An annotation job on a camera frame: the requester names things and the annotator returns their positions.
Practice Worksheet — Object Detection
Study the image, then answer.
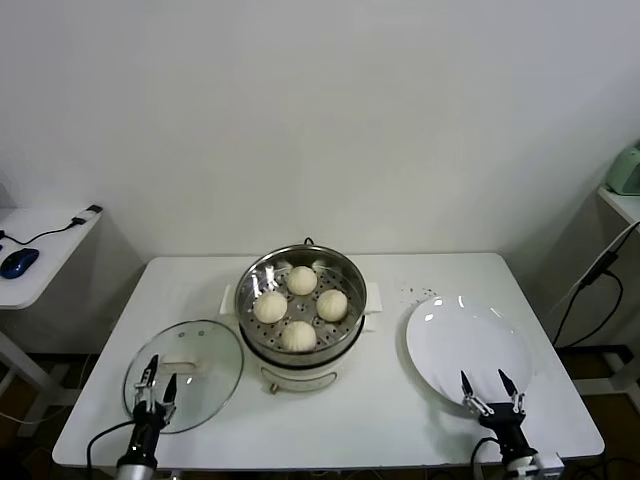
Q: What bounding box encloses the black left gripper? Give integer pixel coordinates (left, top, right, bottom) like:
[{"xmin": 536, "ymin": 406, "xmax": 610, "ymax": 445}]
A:
[{"xmin": 127, "ymin": 354, "xmax": 179, "ymax": 454}]

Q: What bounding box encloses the blue computer mouse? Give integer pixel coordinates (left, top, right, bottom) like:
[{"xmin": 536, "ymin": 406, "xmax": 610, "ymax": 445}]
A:
[{"xmin": 0, "ymin": 248, "xmax": 40, "ymax": 280}]

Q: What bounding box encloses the pale green appliance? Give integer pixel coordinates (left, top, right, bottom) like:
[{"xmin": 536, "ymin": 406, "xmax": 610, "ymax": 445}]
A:
[{"xmin": 602, "ymin": 141, "xmax": 640, "ymax": 196}]

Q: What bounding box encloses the round glass pot lid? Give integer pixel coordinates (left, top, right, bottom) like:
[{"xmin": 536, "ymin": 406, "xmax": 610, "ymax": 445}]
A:
[{"xmin": 122, "ymin": 319, "xmax": 245, "ymax": 434}]

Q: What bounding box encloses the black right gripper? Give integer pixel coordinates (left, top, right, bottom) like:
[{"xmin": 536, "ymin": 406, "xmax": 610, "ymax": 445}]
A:
[{"xmin": 459, "ymin": 368, "xmax": 532, "ymax": 454}]

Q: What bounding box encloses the small silver black adapter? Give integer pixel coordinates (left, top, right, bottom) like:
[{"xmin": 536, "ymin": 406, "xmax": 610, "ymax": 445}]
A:
[{"xmin": 69, "ymin": 204, "xmax": 103, "ymax": 227}]

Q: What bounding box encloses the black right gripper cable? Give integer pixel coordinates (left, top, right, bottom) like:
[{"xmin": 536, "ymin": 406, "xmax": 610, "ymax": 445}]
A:
[{"xmin": 472, "ymin": 437, "xmax": 501, "ymax": 480}]

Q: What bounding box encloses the white side table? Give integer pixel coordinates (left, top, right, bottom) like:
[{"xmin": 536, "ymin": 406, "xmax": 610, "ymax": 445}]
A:
[{"xmin": 0, "ymin": 204, "xmax": 104, "ymax": 439}]

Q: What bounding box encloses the white steamed baozi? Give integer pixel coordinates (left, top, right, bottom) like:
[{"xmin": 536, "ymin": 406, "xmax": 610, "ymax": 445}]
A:
[
  {"xmin": 279, "ymin": 320, "xmax": 318, "ymax": 353},
  {"xmin": 315, "ymin": 289, "xmax": 349, "ymax": 322},
  {"xmin": 253, "ymin": 291, "xmax": 289, "ymax": 324},
  {"xmin": 285, "ymin": 265, "xmax": 318, "ymax": 297}
]

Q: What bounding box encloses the black power adapter cable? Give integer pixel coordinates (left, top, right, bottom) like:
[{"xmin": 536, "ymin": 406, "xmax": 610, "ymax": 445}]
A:
[{"xmin": 552, "ymin": 252, "xmax": 624, "ymax": 349}]

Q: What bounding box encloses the thin black desk cable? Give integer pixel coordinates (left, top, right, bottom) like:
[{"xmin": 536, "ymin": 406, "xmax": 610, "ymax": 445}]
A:
[{"xmin": 0, "ymin": 219, "xmax": 76, "ymax": 249}]

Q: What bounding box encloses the cream electric cooker base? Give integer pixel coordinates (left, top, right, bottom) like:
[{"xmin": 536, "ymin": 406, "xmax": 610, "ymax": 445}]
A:
[{"xmin": 238, "ymin": 309, "xmax": 381, "ymax": 396}]

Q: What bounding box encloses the white round plate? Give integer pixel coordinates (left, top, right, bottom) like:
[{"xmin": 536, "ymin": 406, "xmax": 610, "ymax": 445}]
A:
[{"xmin": 405, "ymin": 295, "xmax": 533, "ymax": 411}]

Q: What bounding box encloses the thin white hanging cable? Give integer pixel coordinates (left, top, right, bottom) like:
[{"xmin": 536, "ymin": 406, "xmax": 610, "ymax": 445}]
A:
[{"xmin": 549, "ymin": 219, "xmax": 640, "ymax": 314}]

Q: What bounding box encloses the stainless steel steamer basket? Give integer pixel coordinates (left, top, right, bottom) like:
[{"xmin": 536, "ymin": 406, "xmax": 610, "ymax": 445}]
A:
[{"xmin": 220, "ymin": 243, "xmax": 384, "ymax": 369}]

